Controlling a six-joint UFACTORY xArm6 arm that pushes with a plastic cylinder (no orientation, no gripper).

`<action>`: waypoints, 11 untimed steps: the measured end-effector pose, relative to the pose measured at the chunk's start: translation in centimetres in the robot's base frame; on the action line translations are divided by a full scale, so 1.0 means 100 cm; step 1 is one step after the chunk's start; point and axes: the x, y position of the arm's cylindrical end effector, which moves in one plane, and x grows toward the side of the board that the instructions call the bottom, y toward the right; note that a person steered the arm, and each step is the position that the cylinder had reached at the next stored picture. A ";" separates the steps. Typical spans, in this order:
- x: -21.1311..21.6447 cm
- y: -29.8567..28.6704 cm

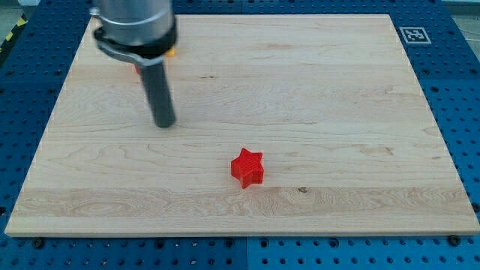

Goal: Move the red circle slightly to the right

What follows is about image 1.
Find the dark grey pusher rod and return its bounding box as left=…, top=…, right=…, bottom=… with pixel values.
left=139, top=60, right=176, bottom=128

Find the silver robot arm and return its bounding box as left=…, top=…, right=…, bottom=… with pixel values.
left=90, top=0, right=178, bottom=128

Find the yellow block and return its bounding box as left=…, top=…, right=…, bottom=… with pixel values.
left=165, top=47, right=176, bottom=58

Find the red star block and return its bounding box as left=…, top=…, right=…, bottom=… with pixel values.
left=230, top=148, right=264, bottom=189

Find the light wooden board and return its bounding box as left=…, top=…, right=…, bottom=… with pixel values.
left=5, top=14, right=479, bottom=238

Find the white fiducial marker tag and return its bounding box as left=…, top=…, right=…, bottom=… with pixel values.
left=400, top=26, right=431, bottom=44

